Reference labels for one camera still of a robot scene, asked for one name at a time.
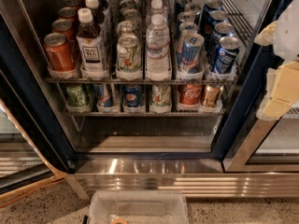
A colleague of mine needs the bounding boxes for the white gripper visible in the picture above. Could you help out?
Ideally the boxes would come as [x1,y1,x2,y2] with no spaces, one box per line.
[254,0,299,120]

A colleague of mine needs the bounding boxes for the front pepsi can top shelf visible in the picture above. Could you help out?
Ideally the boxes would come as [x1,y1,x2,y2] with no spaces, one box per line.
[211,35,240,75]

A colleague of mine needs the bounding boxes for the pepsi can shelf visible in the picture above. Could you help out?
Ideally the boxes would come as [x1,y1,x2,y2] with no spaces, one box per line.
[205,10,228,35]
[208,21,235,55]
[124,85,142,107]
[211,35,240,75]
[202,0,223,23]

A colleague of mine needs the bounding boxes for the gold can lower shelf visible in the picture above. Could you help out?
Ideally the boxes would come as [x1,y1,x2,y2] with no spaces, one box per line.
[201,85,221,108]

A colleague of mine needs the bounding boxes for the coca cola can lower shelf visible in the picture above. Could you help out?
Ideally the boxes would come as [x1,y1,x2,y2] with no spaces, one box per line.
[178,84,202,105]

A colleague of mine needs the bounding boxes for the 7up can lower shelf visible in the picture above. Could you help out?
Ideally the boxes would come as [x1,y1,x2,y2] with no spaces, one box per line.
[151,84,171,107]

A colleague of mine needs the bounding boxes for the pepsi can lower shelf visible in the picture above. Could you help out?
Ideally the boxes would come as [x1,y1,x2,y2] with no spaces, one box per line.
[124,85,142,107]

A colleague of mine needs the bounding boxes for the front 7up can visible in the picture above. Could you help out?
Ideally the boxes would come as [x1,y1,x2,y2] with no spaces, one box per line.
[117,34,141,73]

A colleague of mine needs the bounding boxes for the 7up can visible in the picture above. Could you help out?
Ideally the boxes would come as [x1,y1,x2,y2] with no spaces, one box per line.
[117,34,141,73]
[117,20,136,37]

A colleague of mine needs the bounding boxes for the blue can lower shelf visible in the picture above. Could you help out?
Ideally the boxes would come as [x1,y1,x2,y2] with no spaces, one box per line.
[93,84,113,107]

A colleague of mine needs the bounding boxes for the green can lower shelf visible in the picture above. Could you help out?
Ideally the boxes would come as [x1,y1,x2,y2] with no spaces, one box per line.
[66,84,89,107]

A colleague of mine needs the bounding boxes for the orange soda can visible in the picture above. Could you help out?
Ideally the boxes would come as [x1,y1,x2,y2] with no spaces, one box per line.
[44,33,76,72]
[51,19,76,42]
[58,7,77,23]

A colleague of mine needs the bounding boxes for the front orange soda can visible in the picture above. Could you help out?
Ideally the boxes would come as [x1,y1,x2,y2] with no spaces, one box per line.
[44,33,76,72]

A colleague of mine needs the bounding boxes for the glass fridge door left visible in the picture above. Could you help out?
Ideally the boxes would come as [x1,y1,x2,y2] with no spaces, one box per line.
[0,73,66,203]

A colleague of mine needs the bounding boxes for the front water bottle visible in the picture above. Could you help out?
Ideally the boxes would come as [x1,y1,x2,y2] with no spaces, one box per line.
[146,14,170,74]

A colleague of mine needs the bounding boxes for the water bottle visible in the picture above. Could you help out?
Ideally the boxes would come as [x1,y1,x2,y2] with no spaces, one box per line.
[146,14,170,74]
[146,0,168,25]

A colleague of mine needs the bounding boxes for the tea bottle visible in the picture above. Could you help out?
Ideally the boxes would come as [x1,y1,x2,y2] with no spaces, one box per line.
[85,0,108,33]
[77,8,107,72]

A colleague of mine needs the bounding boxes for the front tea bottle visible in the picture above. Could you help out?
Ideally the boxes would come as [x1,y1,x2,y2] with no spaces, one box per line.
[77,8,107,72]

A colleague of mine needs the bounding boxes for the clear plastic bin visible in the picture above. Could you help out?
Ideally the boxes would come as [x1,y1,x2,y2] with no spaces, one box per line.
[84,190,189,224]

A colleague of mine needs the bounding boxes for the lower wire shelf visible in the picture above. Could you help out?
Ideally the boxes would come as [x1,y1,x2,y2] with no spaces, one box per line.
[64,110,224,117]

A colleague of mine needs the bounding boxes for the wire shelf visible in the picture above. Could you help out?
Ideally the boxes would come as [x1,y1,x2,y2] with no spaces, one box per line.
[64,110,224,117]
[46,77,236,85]

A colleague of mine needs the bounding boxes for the top wire shelf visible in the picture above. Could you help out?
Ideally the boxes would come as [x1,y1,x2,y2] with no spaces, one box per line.
[46,77,236,85]

